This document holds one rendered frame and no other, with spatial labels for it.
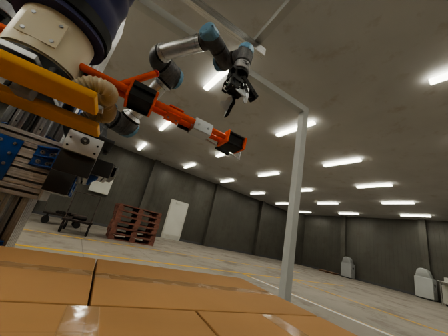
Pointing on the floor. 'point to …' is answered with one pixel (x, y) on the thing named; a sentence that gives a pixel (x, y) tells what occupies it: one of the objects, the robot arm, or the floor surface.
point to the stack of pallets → (133, 225)
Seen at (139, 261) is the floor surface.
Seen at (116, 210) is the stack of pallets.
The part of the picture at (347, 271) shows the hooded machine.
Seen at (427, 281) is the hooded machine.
